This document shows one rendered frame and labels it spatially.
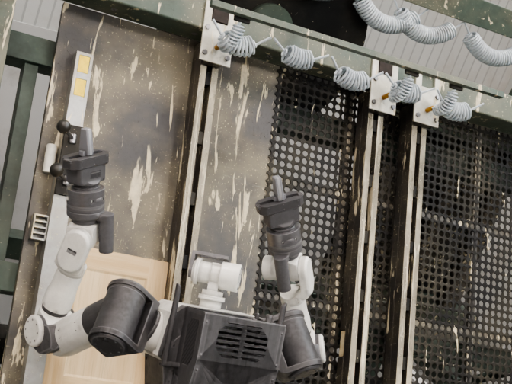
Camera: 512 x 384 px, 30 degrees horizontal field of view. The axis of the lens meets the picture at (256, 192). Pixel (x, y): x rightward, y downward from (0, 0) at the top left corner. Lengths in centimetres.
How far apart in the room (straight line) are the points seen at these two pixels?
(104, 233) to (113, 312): 22
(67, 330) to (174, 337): 27
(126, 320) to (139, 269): 61
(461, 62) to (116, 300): 447
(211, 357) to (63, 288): 46
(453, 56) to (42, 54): 387
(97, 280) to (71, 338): 43
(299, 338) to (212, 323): 32
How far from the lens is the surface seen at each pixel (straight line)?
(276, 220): 239
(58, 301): 234
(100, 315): 213
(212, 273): 224
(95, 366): 265
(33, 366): 258
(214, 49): 285
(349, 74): 293
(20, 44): 281
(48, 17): 508
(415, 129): 320
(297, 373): 229
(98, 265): 267
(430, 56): 616
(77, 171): 220
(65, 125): 256
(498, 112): 341
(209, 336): 205
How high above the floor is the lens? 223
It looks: 16 degrees down
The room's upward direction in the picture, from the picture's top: 20 degrees clockwise
